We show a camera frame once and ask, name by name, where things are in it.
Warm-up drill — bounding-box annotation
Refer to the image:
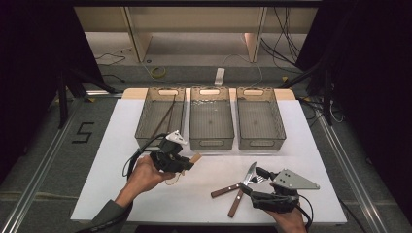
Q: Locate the thin black floor cable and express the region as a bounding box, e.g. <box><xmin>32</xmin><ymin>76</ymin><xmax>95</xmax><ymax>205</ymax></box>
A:
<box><xmin>95</xmin><ymin>52</ymin><xmax>126</xmax><ymax>67</ymax></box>

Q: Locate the wooden handled knife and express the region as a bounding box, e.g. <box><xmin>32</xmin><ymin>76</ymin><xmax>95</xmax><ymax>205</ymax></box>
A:
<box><xmin>227</xmin><ymin>161</ymin><xmax>258</xmax><ymax>218</ymax></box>

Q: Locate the wooden handled fork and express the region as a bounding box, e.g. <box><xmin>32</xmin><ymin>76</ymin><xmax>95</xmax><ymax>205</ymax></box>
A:
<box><xmin>210</xmin><ymin>174</ymin><xmax>270</xmax><ymax>199</ymax></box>

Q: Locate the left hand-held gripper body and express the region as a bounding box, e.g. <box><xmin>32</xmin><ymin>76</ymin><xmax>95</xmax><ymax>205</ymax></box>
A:
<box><xmin>149</xmin><ymin>129</ymin><xmax>190</xmax><ymax>174</ymax></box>

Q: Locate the clear grey plastic bin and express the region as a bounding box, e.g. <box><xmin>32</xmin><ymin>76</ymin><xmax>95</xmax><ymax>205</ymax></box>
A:
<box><xmin>236</xmin><ymin>86</ymin><xmax>288</xmax><ymax>151</ymax></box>
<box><xmin>189</xmin><ymin>86</ymin><xmax>235</xmax><ymax>151</ymax></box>
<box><xmin>134</xmin><ymin>86</ymin><xmax>187</xmax><ymax>151</ymax></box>

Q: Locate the left hand-held gripper black cable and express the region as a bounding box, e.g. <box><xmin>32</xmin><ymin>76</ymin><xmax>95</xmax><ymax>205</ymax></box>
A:
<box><xmin>121</xmin><ymin>133</ymin><xmax>169</xmax><ymax>179</ymax></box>

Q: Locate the yellow cable coil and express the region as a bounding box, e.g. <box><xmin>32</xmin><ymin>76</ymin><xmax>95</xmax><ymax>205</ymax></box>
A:
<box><xmin>151</xmin><ymin>66</ymin><xmax>167</xmax><ymax>79</ymax></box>

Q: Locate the white power strip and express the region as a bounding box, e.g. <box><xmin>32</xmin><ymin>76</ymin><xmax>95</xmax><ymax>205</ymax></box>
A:
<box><xmin>214</xmin><ymin>67</ymin><xmax>225</xmax><ymax>87</ymax></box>

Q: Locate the person's right hand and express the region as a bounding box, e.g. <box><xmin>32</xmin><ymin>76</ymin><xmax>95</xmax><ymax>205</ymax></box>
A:
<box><xmin>264</xmin><ymin>205</ymin><xmax>307</xmax><ymax>233</ymax></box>

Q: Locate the beige wooden shelf unit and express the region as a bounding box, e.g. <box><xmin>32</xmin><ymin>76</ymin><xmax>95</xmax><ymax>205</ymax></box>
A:
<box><xmin>75</xmin><ymin>6</ymin><xmax>319</xmax><ymax>63</ymax></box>

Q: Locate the person's left hand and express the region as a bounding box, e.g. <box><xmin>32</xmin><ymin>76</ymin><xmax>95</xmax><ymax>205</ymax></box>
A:
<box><xmin>121</xmin><ymin>155</ymin><xmax>176</xmax><ymax>203</ymax></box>

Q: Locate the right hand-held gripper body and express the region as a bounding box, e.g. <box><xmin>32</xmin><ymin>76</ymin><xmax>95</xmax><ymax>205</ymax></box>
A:
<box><xmin>251</xmin><ymin>168</ymin><xmax>321</xmax><ymax>214</ymax></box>

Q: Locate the white table sheet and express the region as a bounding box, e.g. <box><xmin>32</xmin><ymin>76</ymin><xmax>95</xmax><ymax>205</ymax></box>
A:
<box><xmin>70</xmin><ymin>98</ymin><xmax>348</xmax><ymax>225</ymax></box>

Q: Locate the black metal stand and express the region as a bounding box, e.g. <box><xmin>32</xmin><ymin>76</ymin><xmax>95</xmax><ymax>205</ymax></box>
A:
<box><xmin>56</xmin><ymin>64</ymin><xmax>120</xmax><ymax>130</ymax></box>
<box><xmin>280</xmin><ymin>61</ymin><xmax>335</xmax><ymax>126</ymax></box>

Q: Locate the white floor cable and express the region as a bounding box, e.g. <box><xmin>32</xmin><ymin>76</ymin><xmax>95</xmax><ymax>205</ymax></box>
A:
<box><xmin>223</xmin><ymin>52</ymin><xmax>264</xmax><ymax>88</ymax></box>

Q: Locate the bundle of black cables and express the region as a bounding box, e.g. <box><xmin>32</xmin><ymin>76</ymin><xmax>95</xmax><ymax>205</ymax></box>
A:
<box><xmin>260</xmin><ymin>7</ymin><xmax>303</xmax><ymax>67</ymax></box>

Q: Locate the aluminium floor rail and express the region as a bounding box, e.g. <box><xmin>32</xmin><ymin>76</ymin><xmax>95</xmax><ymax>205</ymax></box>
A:
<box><xmin>0</xmin><ymin>96</ymin><xmax>89</xmax><ymax>233</ymax></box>
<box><xmin>314</xmin><ymin>108</ymin><xmax>388</xmax><ymax>233</ymax></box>

